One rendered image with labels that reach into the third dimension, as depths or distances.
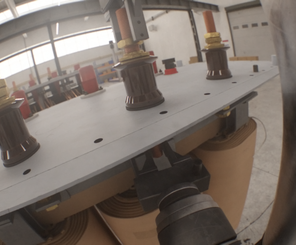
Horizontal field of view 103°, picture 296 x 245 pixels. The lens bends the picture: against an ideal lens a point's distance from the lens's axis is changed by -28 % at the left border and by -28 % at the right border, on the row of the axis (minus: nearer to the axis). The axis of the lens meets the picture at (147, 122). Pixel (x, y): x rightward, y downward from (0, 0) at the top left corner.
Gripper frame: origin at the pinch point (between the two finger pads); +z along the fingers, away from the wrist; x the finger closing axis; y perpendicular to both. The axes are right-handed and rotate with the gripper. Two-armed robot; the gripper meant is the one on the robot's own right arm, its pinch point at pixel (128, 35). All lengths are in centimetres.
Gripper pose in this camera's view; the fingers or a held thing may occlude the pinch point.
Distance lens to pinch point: 34.5
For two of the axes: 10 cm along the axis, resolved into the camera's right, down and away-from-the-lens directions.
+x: -4.6, -2.3, 8.6
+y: 8.6, -3.5, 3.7
